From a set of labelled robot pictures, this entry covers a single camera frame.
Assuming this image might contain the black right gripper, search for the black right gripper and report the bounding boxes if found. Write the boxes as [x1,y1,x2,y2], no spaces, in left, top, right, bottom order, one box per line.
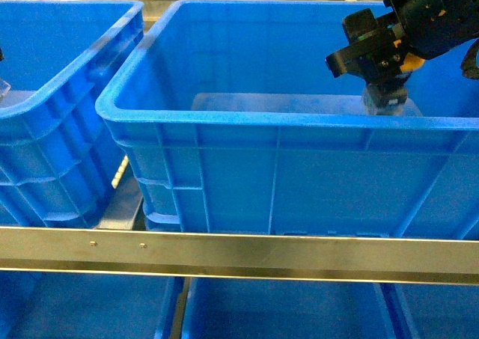
[326,0,478,81]

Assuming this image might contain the yellow mushroom push button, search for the yellow mushroom push button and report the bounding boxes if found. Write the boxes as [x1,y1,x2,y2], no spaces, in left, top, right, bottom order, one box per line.
[361,54,425,116]

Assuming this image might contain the red mushroom push button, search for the red mushroom push button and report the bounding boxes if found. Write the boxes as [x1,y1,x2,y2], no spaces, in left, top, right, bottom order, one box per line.
[0,79,11,101]

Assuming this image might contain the large blue plastic crate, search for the large blue plastic crate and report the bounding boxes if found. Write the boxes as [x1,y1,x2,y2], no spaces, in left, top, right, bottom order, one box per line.
[96,0,478,240]

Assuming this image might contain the lower right blue crate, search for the lower right blue crate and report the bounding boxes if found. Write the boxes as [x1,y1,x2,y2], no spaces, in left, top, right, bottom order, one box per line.
[381,284,478,338]

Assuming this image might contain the lower middle blue crate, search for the lower middle blue crate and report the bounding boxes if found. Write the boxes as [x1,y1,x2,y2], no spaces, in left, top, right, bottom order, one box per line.
[181,278,396,338]

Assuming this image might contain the left blue plastic crate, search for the left blue plastic crate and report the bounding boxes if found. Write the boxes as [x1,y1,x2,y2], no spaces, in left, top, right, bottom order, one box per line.
[1,0,144,228]

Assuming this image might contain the lower left blue crate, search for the lower left blue crate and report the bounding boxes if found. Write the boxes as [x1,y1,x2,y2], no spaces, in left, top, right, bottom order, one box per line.
[1,272,183,338]

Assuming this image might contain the metal shelf rack frame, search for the metal shelf rack frame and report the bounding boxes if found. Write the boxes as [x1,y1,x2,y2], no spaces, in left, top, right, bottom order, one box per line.
[1,227,478,284]

